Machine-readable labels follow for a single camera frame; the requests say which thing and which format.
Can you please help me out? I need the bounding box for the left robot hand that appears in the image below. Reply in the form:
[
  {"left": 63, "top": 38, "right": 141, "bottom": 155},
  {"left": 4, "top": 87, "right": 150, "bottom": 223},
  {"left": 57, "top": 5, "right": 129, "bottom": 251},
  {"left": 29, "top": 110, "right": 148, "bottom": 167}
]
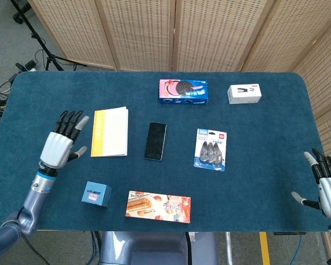
[{"left": 38, "top": 110, "right": 90, "bottom": 173}]

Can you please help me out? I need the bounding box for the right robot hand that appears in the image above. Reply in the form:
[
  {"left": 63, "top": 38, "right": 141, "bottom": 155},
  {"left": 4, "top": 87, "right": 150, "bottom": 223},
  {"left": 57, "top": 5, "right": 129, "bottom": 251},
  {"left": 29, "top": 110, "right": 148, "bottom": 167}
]
[{"left": 291, "top": 148, "right": 331, "bottom": 220}]

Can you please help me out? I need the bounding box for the white notebook with yellow cover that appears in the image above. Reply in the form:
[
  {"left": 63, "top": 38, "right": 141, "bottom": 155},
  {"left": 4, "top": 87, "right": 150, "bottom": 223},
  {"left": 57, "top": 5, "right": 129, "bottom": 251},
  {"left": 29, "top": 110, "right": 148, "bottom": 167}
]
[{"left": 90, "top": 106, "right": 129, "bottom": 158}]

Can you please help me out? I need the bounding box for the small blue cube box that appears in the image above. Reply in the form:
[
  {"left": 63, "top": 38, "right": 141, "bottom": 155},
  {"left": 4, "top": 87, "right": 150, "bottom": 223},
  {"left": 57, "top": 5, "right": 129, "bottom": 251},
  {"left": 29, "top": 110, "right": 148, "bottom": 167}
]
[{"left": 81, "top": 181, "right": 113, "bottom": 208}]

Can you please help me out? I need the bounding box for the black smartphone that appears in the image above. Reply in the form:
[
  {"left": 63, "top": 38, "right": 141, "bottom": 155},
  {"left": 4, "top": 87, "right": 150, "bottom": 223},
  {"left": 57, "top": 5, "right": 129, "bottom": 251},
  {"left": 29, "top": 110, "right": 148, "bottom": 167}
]
[{"left": 144, "top": 121, "right": 168, "bottom": 162}]

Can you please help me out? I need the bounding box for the black tripod stand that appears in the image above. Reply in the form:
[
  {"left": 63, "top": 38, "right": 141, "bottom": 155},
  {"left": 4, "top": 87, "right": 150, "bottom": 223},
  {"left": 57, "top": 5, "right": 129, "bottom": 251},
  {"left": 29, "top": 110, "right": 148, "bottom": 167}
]
[{"left": 10, "top": 0, "right": 88, "bottom": 72}]

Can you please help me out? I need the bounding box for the blue felt table mat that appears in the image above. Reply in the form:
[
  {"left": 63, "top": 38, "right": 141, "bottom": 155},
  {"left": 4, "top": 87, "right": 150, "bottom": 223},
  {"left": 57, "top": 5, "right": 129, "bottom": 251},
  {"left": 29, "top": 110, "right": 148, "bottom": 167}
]
[{"left": 0, "top": 71, "right": 329, "bottom": 232}]

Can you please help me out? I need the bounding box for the orange wafer roll box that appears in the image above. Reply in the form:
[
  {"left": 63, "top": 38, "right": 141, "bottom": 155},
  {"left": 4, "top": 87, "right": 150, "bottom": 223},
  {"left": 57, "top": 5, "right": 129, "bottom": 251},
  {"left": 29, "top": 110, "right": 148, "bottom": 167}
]
[{"left": 125, "top": 190, "right": 192, "bottom": 224}]

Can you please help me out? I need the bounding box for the correction tape blister pack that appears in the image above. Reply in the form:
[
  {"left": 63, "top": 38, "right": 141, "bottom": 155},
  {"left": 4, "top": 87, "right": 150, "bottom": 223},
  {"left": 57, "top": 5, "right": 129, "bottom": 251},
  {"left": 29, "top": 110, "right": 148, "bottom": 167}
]
[{"left": 193, "top": 128, "right": 228, "bottom": 172}]

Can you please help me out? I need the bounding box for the white stapler box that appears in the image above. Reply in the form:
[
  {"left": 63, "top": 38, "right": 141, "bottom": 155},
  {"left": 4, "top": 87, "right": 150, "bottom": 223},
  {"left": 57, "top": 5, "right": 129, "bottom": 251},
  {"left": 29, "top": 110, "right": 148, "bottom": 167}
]
[{"left": 227, "top": 84, "right": 263, "bottom": 105}]

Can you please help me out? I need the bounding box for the blue Oreo cookie box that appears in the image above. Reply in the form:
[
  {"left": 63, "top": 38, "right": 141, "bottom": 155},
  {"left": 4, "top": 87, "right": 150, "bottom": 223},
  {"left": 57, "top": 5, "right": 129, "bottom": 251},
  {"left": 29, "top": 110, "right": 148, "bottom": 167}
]
[{"left": 158, "top": 79, "right": 210, "bottom": 105}]

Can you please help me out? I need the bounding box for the blue-grey robot torso base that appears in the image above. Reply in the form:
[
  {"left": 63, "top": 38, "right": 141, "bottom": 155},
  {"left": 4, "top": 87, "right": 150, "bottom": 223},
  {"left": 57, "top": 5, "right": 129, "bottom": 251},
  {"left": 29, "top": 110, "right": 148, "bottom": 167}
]
[{"left": 98, "top": 231, "right": 219, "bottom": 265}]

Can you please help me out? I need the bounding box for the woven folding screen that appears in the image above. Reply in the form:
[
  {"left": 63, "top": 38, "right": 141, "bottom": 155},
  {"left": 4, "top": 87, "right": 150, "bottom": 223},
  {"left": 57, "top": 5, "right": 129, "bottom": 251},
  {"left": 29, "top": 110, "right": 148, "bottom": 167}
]
[{"left": 27, "top": 0, "right": 331, "bottom": 166}]

